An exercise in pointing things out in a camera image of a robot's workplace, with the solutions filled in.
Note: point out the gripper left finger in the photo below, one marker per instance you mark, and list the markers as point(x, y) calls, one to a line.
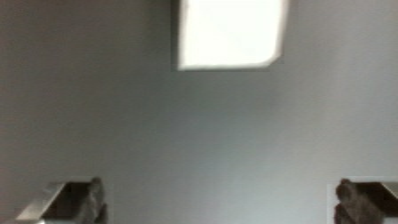
point(68, 204)

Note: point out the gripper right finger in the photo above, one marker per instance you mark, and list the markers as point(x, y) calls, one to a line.
point(367, 202)

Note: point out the white leg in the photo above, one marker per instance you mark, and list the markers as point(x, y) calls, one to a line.
point(230, 34)

